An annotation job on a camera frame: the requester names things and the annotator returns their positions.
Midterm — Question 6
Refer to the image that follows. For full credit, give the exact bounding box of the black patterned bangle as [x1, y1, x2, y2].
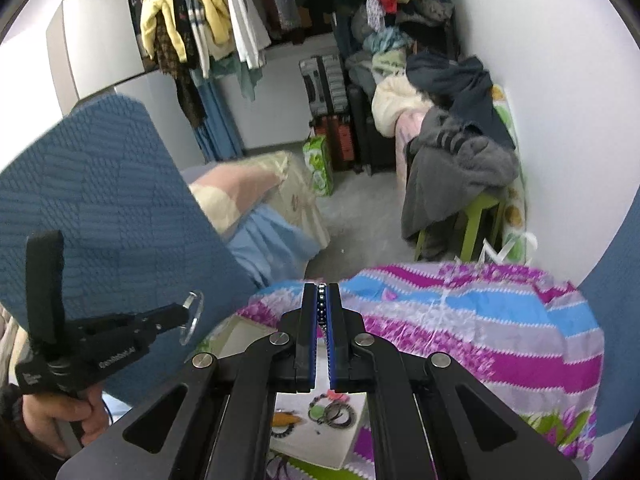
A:
[323, 401, 356, 429]

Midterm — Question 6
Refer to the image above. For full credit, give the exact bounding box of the dark navy garment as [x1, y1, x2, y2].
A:
[406, 50, 515, 150]

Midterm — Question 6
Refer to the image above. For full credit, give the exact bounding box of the green jade pendant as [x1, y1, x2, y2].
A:
[308, 405, 324, 422]

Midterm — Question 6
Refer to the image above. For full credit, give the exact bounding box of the white cardboard box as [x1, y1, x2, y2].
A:
[204, 315, 367, 470]

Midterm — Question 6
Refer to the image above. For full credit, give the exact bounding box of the grey clothes pile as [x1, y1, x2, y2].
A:
[401, 106, 518, 238]

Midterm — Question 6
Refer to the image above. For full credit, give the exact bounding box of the cream blanket bundle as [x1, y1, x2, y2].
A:
[371, 74, 434, 138]

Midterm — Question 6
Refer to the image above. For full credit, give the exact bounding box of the pink beige pillow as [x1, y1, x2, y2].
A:
[181, 151, 291, 240]

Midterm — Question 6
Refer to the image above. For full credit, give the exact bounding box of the blue textured left cushion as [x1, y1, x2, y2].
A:
[0, 91, 260, 406]

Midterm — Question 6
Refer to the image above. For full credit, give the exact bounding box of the light blue bed sheet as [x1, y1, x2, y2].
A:
[227, 204, 321, 288]

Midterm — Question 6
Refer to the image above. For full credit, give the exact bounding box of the white hanging shirt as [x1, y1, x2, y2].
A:
[228, 0, 271, 70]

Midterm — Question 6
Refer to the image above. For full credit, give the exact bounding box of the colourful striped floral blanket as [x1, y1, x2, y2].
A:
[199, 261, 606, 480]

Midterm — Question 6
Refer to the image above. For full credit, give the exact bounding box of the yellow hanging jacket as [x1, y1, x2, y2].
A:
[140, 0, 186, 63]

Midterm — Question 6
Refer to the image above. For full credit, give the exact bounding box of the silver ring bangle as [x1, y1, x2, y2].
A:
[179, 290, 204, 346]

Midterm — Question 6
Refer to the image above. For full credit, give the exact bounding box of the person's left hand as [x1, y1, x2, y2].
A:
[22, 384, 110, 458]

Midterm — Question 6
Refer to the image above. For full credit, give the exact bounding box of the pink ribbon hair clip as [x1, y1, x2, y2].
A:
[326, 390, 349, 403]

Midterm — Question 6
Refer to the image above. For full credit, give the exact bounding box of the white cabinet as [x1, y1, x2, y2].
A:
[47, 0, 204, 169]

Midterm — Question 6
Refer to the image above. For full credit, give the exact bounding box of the black suitcase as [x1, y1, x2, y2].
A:
[298, 53, 348, 117]

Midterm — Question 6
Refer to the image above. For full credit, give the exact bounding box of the orange gourd pendant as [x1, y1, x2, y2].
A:
[271, 412, 302, 428]

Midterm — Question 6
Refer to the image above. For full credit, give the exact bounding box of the green plastic stool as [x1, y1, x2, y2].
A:
[414, 193, 504, 262]

